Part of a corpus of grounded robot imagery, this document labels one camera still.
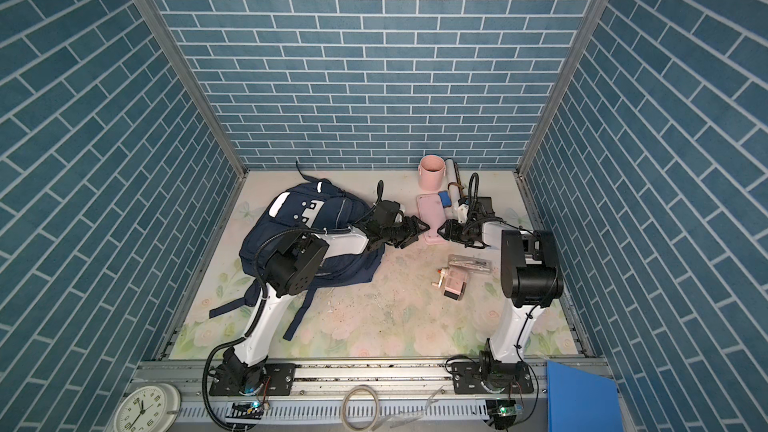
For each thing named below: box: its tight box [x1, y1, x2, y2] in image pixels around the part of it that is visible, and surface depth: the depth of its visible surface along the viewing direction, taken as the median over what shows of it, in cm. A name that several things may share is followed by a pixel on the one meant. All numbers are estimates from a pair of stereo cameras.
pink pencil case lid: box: [416, 193, 448, 245], surface depth 110 cm
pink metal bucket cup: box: [418, 154, 446, 193], surface depth 114 cm
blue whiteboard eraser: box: [438, 190, 452, 209], surface depth 113 cm
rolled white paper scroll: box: [445, 159, 460, 205], surface depth 117 cm
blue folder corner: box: [547, 360, 624, 432], surface depth 74 cm
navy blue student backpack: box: [208, 179, 385, 338], surface depth 89 cm
